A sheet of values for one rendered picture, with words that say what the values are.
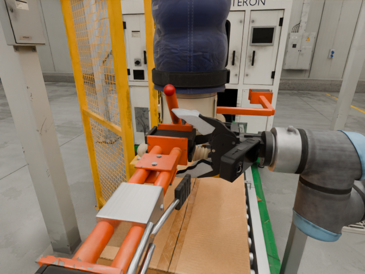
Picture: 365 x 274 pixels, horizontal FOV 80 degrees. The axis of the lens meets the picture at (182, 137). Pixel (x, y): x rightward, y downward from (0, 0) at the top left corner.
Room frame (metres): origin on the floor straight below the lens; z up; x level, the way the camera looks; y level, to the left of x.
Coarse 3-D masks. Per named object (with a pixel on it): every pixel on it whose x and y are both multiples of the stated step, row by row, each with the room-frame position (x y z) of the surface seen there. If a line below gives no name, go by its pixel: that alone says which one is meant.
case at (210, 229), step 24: (168, 192) 0.69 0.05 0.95; (192, 192) 0.69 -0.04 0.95; (216, 192) 0.69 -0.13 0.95; (240, 192) 0.69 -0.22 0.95; (192, 216) 0.56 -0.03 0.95; (216, 216) 0.56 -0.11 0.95; (240, 216) 0.56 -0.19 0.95; (168, 240) 0.46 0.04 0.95; (192, 240) 0.46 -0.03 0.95; (216, 240) 0.46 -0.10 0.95; (240, 240) 0.46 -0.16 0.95; (168, 264) 0.39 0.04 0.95; (192, 264) 0.39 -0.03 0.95; (216, 264) 0.39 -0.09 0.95; (240, 264) 0.39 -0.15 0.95
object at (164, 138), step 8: (152, 128) 0.45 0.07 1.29; (160, 128) 0.47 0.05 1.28; (168, 128) 0.47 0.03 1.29; (176, 128) 0.47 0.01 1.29; (184, 128) 0.46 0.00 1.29; (192, 128) 0.46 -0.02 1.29; (144, 136) 0.41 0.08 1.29; (152, 136) 0.40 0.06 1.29; (160, 136) 0.40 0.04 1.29; (168, 136) 0.40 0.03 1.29; (176, 136) 0.43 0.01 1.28; (184, 136) 0.43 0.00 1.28; (192, 136) 0.41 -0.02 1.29; (152, 144) 0.40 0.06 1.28; (160, 144) 0.39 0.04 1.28; (168, 144) 0.39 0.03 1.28; (176, 144) 0.39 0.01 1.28; (184, 144) 0.39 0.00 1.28; (192, 144) 0.40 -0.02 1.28; (168, 152) 0.39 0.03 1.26; (184, 152) 0.39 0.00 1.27; (192, 152) 0.40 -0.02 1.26; (184, 160) 0.39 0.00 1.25
